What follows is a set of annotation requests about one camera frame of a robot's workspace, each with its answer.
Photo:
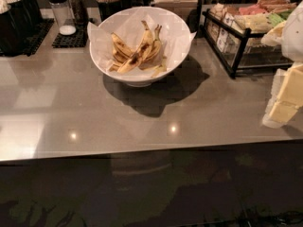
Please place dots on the large black rubber mat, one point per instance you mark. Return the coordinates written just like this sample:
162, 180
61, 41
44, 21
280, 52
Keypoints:
32, 42

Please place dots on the black napkin holder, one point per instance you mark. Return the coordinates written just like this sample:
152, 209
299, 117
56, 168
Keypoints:
188, 10

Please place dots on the right yellow banana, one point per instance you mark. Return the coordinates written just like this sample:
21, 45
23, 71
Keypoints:
156, 45

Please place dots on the pink sweetener packets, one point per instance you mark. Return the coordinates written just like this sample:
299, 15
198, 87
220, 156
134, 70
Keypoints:
251, 10

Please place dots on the green sweetener packets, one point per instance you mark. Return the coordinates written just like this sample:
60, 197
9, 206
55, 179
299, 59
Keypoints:
277, 18

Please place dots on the glass pepper shaker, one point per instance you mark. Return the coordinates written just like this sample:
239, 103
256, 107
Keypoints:
79, 11

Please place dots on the black container with packets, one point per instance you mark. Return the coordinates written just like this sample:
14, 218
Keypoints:
34, 12

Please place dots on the white bowl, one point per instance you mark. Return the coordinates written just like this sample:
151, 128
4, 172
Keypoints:
139, 78

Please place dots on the glass salt shaker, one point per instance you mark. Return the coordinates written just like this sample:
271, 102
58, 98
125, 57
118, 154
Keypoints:
63, 17

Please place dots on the black container front left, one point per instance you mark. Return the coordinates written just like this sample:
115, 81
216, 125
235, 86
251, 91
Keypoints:
14, 27

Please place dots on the brown sugar packets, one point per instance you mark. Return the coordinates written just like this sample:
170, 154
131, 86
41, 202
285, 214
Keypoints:
276, 5

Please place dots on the small black rubber mat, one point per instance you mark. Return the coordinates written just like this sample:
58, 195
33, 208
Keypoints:
77, 39

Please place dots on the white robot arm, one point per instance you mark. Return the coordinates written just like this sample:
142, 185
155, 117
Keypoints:
287, 88

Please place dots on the black wire condiment rack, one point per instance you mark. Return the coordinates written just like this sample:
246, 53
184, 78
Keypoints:
241, 51

